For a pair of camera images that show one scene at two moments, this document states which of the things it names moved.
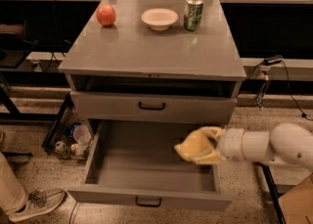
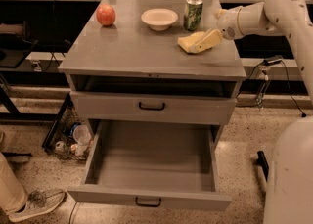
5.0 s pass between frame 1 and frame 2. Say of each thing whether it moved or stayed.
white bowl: stayed
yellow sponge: moved
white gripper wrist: moved
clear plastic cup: stayed
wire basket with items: stayed
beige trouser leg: stayed
